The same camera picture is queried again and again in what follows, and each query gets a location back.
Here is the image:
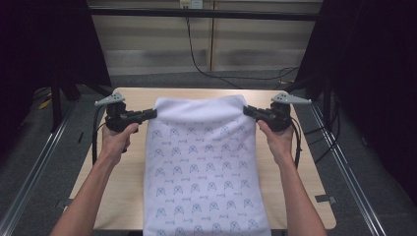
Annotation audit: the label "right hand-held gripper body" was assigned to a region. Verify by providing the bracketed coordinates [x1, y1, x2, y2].
[262, 91, 313, 133]

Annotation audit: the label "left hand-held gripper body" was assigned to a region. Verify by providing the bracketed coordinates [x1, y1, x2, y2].
[94, 91, 136, 134]

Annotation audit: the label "white patterned towel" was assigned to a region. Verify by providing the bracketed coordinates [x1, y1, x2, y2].
[143, 94, 272, 236]

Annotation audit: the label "person's left hand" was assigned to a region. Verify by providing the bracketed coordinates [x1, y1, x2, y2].
[97, 122, 141, 166]

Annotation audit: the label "person's right hand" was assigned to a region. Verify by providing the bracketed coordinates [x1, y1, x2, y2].
[256, 119, 295, 166]

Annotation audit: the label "black metal stand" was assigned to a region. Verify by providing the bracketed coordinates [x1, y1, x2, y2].
[322, 75, 332, 130]
[50, 77, 64, 134]

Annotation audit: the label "grey tape piece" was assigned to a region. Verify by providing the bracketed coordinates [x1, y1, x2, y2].
[54, 198, 74, 209]
[314, 194, 338, 205]

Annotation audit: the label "black curtain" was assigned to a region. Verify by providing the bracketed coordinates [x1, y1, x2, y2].
[294, 0, 417, 206]
[0, 0, 113, 161]

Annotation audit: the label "black horizontal bar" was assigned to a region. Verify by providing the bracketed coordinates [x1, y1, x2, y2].
[88, 7, 321, 23]

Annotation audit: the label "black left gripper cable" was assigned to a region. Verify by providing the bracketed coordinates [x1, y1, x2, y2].
[91, 105, 108, 165]

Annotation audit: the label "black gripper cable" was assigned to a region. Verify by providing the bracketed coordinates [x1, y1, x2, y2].
[91, 105, 108, 165]
[289, 117, 303, 170]

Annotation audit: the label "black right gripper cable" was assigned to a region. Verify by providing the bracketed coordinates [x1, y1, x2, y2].
[289, 117, 303, 170]

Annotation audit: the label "black floor cables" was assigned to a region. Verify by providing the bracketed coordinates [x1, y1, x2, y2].
[303, 92, 342, 165]

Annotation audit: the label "long black wall cable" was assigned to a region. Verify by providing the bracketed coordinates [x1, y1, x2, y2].
[185, 16, 300, 90]

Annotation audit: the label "metal floor rail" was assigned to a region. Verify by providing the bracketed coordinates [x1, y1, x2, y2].
[309, 102, 388, 236]
[0, 97, 79, 236]

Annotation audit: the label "white wall outlet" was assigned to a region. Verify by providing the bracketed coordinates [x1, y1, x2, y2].
[179, 0, 205, 10]

